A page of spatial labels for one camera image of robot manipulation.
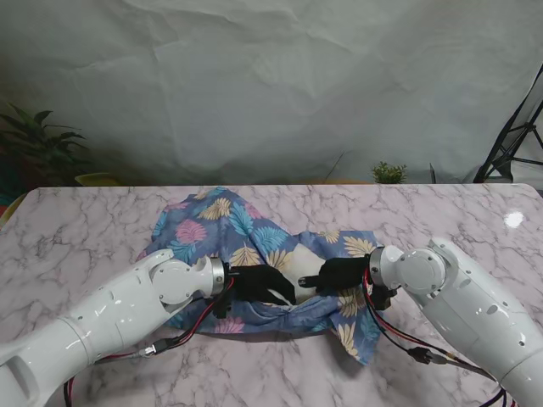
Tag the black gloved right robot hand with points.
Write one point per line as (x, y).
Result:
(343, 273)

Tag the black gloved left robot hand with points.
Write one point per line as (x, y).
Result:
(259, 284)

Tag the white pillow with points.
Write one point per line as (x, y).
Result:
(303, 260)

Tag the blue leaf print pillowcase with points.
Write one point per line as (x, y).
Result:
(220, 224)

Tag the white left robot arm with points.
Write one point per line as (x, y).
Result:
(106, 313)

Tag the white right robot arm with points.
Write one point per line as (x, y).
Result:
(462, 297)

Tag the small green potted plant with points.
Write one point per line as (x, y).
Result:
(388, 173)

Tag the yellow chair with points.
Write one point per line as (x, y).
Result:
(95, 179)

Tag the wrinkled white backdrop sheet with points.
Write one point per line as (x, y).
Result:
(254, 85)

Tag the black tripod light stand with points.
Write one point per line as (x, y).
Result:
(509, 144)

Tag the large green leafy plant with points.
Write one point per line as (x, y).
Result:
(38, 144)

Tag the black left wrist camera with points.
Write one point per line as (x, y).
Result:
(222, 305)

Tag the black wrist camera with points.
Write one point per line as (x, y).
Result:
(384, 297)
(222, 305)

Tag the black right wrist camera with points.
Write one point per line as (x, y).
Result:
(384, 297)

